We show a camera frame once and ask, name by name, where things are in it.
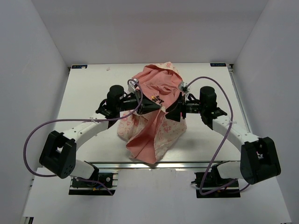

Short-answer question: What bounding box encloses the right blue table label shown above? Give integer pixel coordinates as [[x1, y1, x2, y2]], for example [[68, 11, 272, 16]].
[[210, 63, 227, 67]]

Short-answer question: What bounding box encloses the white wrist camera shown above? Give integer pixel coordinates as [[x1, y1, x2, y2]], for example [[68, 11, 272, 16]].
[[178, 81, 190, 97], [128, 78, 140, 93]]

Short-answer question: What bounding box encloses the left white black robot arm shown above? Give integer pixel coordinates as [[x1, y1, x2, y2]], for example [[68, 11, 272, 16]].
[[39, 85, 161, 186]]

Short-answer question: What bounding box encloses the pink Snoopy zip jacket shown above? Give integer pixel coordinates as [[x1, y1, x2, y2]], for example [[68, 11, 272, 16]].
[[117, 62, 187, 164]]

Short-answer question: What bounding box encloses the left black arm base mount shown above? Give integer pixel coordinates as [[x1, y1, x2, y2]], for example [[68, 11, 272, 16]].
[[69, 170, 118, 196]]

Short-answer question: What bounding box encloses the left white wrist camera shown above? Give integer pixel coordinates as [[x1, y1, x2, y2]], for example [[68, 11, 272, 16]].
[[128, 78, 140, 93]]

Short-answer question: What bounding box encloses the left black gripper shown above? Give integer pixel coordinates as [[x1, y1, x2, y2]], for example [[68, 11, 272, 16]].
[[116, 89, 160, 115]]

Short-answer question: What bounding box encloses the blue table label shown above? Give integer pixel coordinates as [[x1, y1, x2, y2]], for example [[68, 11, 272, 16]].
[[71, 64, 87, 69], [210, 63, 227, 67]]

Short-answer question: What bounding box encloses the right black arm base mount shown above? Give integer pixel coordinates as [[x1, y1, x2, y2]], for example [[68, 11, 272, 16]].
[[191, 168, 241, 198]]

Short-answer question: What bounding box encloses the left blue table label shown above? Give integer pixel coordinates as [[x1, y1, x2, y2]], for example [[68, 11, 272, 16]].
[[71, 64, 87, 69]]

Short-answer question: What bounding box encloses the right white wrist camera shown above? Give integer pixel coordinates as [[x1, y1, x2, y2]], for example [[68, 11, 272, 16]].
[[178, 81, 190, 97]]

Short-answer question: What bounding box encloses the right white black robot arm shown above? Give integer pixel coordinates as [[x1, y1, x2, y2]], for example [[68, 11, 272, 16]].
[[166, 86, 281, 186]]

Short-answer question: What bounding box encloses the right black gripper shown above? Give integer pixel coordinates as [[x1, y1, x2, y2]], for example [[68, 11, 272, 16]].
[[164, 91, 206, 122]]

